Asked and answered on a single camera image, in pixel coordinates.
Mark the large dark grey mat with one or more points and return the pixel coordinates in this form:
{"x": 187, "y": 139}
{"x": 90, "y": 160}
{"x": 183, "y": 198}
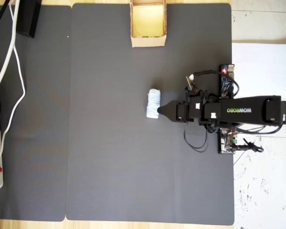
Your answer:
{"x": 121, "y": 155}

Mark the open cardboard box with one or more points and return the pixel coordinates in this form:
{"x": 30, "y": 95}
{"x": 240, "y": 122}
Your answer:
{"x": 147, "y": 42}

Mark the controller board green terminal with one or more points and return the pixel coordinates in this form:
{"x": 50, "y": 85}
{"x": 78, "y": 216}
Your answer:
{"x": 226, "y": 143}

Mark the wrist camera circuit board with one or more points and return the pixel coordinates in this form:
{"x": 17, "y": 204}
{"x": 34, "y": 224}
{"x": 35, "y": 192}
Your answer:
{"x": 191, "y": 84}

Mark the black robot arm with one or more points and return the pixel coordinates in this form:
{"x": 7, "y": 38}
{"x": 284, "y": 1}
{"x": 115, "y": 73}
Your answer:
{"x": 243, "y": 111}

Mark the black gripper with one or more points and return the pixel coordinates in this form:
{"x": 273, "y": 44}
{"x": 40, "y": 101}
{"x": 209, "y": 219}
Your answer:
{"x": 191, "y": 109}

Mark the black rectangular stand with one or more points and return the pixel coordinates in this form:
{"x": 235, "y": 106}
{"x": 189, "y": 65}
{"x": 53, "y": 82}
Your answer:
{"x": 28, "y": 19}

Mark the controller board red light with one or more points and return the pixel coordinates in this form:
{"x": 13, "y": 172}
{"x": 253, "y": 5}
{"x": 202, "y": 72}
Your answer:
{"x": 227, "y": 81}

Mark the white paper sheet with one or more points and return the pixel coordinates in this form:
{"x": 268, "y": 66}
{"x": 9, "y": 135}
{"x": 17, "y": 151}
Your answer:
{"x": 259, "y": 71}

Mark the small dark grey mat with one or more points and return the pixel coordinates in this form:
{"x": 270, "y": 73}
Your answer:
{"x": 38, "y": 143}

